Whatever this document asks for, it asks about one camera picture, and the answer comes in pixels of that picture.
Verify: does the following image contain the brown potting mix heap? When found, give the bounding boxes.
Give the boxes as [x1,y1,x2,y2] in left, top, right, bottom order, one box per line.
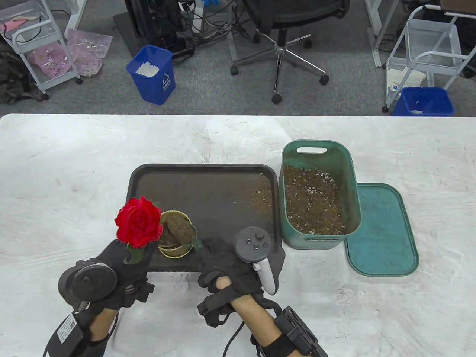
[168,218,196,244]

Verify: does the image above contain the black computer tower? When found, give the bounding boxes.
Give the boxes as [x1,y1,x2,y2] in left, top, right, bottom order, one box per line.
[124,0,185,38]

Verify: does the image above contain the pink plastic bag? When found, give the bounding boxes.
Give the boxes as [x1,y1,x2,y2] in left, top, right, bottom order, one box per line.
[29,41,71,79]
[66,29,113,78]

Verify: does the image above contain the green plastic bin lid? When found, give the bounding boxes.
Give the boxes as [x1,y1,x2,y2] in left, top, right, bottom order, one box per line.
[344,182,420,277]

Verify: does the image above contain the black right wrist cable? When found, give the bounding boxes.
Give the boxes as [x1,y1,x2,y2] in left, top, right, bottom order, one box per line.
[222,322,246,357]

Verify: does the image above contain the blue bin with white symbol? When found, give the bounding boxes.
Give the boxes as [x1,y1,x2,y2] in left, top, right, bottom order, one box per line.
[126,45,176,106]

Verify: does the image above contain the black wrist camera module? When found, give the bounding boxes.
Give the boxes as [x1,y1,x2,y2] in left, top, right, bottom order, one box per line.
[251,306,328,357]
[44,312,85,357]

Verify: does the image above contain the black left wrist camera module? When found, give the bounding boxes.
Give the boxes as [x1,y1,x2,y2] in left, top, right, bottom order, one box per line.
[44,312,85,357]

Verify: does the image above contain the red artificial rose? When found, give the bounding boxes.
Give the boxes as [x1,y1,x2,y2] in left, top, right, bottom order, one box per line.
[115,196,164,264]

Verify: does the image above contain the bundle of floor cables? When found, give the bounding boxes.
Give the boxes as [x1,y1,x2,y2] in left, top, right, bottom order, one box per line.
[178,0,254,49]

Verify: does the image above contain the yellow ribbed flower pot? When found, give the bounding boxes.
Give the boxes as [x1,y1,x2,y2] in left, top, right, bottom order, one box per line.
[158,210,195,260]

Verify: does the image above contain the green plastic trowel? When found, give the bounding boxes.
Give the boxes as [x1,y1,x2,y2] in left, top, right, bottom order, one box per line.
[165,216,204,250]

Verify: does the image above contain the plain blue bin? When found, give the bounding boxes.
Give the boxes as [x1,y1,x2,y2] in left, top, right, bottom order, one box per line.
[391,86,456,117]

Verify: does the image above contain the white desk leg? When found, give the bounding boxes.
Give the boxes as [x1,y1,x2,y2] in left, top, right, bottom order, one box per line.
[366,0,392,68]

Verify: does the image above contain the person's right hand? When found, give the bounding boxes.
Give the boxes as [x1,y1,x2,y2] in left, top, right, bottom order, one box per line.
[196,237,286,328]

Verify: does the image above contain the black office chair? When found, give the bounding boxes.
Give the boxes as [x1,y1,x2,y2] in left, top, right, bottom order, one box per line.
[229,0,350,105]

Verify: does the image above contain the black backpack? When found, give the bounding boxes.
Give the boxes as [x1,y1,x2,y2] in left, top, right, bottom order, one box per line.
[0,40,49,105]

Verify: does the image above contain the scattered potting mix crumbs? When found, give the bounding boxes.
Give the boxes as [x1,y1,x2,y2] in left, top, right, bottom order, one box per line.
[234,184,275,215]

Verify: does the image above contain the dark brown plastic tray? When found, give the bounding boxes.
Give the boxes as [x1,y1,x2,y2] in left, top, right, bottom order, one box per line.
[120,163,283,273]

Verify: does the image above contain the white metal trolley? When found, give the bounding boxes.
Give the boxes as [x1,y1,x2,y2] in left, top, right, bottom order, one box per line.
[0,0,83,95]
[382,5,476,113]

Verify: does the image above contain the person's left hand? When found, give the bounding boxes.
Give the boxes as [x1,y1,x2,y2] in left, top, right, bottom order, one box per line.
[76,239,158,309]

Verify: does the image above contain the person's left forearm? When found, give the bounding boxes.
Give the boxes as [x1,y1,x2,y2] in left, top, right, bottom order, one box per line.
[89,308,119,341]

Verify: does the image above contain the green plastic storage bin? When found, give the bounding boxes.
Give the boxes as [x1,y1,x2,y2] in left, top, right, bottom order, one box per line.
[281,139,363,249]

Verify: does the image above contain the black right wrist camera module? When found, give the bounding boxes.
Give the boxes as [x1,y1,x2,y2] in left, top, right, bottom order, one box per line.
[251,306,328,357]

